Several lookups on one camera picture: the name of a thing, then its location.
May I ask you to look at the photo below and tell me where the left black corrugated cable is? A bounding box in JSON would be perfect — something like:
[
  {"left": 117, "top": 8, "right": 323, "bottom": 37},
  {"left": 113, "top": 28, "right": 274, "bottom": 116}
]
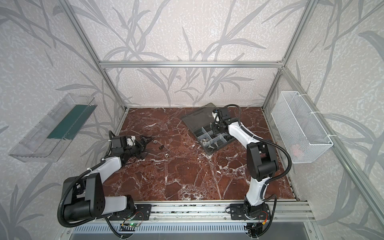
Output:
[{"left": 56, "top": 158, "right": 110, "bottom": 228}]

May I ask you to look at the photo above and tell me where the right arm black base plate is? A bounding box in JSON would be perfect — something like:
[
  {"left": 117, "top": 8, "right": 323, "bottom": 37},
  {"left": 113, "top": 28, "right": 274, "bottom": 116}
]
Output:
[{"left": 230, "top": 203, "right": 271, "bottom": 222}]

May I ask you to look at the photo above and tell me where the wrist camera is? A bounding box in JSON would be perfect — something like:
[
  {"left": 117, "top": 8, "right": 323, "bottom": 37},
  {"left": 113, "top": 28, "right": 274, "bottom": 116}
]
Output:
[
  {"left": 126, "top": 136, "right": 136, "bottom": 147},
  {"left": 212, "top": 110, "right": 220, "bottom": 123}
]

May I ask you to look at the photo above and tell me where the aluminium frame back crossbar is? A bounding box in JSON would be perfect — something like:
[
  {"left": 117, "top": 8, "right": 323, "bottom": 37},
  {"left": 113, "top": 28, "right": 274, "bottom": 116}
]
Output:
[{"left": 99, "top": 61, "right": 283, "bottom": 68}]

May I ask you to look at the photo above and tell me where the right black corrugated cable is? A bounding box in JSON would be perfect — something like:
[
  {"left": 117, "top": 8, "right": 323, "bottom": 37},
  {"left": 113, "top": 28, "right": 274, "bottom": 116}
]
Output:
[{"left": 224, "top": 104, "right": 292, "bottom": 185}]

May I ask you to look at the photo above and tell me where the clear acrylic wall shelf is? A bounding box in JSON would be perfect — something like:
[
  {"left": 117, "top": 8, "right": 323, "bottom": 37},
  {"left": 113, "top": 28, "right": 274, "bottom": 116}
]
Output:
[{"left": 9, "top": 94, "right": 97, "bottom": 163}]

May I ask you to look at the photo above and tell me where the aluminium front rail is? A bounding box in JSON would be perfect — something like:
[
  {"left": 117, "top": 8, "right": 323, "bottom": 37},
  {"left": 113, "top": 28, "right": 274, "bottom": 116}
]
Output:
[{"left": 61, "top": 200, "right": 316, "bottom": 224}]

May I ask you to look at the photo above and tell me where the pink object in basket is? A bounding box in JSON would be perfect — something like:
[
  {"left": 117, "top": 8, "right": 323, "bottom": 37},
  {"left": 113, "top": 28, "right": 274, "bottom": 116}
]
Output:
[{"left": 290, "top": 145, "right": 303, "bottom": 158}]

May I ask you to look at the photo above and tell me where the black corrugated cable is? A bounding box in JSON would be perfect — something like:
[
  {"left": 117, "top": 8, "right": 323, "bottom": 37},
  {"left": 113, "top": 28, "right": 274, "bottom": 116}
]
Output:
[
  {"left": 56, "top": 158, "right": 110, "bottom": 228},
  {"left": 224, "top": 104, "right": 292, "bottom": 185}
]

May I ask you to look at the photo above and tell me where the white wire mesh basket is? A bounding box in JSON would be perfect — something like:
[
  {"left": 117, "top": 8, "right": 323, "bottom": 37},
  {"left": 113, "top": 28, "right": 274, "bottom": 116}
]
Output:
[{"left": 272, "top": 91, "right": 333, "bottom": 164}]

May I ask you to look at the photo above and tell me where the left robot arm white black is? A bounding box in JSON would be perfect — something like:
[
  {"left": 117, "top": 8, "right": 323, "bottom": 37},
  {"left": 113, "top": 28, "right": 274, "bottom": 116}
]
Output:
[{"left": 57, "top": 133, "right": 152, "bottom": 227}]

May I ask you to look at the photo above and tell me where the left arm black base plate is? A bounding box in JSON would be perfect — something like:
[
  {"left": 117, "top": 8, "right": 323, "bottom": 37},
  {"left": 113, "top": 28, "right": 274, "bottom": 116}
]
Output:
[{"left": 109, "top": 204, "right": 152, "bottom": 221}]

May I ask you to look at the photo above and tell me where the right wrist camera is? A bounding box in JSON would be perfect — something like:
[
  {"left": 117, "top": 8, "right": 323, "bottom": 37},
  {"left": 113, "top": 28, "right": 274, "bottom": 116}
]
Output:
[{"left": 212, "top": 110, "right": 220, "bottom": 123}]

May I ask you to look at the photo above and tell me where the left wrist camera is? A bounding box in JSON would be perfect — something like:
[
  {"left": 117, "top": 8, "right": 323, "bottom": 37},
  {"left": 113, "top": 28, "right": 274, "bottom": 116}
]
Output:
[{"left": 126, "top": 136, "right": 136, "bottom": 147}]

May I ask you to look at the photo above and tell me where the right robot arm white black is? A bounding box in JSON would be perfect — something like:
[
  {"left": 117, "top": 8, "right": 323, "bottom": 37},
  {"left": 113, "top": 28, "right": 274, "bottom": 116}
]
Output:
[{"left": 211, "top": 108, "right": 279, "bottom": 217}]

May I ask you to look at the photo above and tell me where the grey compartment organizer box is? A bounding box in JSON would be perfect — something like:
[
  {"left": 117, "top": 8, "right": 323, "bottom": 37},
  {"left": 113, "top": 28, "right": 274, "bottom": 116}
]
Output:
[{"left": 181, "top": 103, "right": 236, "bottom": 156}]

